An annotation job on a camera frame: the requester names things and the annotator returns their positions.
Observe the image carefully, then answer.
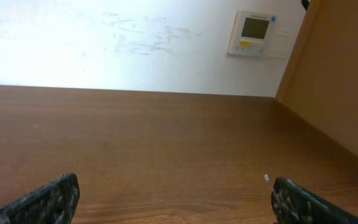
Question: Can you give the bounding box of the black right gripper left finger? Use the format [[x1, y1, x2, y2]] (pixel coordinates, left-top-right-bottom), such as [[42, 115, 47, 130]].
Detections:
[[0, 173, 80, 224]]

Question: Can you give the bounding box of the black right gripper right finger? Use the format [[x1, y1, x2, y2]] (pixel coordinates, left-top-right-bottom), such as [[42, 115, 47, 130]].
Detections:
[[271, 177, 358, 224]]

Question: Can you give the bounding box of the white wall switch plate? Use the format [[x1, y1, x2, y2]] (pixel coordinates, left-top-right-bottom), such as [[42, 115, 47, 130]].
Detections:
[[268, 28, 291, 58]]

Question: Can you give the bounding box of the white wall thermostat panel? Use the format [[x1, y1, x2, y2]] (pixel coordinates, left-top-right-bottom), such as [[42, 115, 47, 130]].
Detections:
[[227, 10, 277, 58]]

